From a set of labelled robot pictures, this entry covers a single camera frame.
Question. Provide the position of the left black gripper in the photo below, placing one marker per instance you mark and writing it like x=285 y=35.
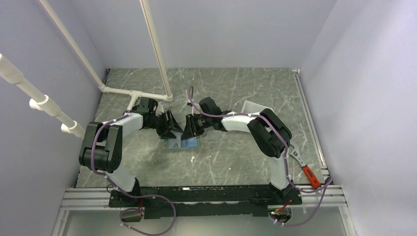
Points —
x=171 y=125

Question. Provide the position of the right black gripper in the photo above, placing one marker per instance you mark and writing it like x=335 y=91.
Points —
x=191 y=130

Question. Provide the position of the green card holder wallet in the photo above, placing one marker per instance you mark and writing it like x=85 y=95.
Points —
x=189 y=143

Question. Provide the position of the silver vip credit card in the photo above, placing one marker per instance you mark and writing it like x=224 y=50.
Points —
x=174 y=143

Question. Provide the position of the clear plastic bin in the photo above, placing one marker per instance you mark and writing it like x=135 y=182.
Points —
x=251 y=107

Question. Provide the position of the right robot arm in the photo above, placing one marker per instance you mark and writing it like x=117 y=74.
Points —
x=270 y=134

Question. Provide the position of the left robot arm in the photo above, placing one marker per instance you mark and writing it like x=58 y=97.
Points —
x=101 y=149

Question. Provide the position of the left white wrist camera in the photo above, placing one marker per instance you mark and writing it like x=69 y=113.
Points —
x=158 y=109

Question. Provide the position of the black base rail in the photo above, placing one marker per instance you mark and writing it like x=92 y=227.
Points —
x=255 y=200

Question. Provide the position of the red handled adjustable wrench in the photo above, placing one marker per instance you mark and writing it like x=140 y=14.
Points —
x=295 y=154

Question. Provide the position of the aluminium rail right side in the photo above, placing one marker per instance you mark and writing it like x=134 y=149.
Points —
x=324 y=168

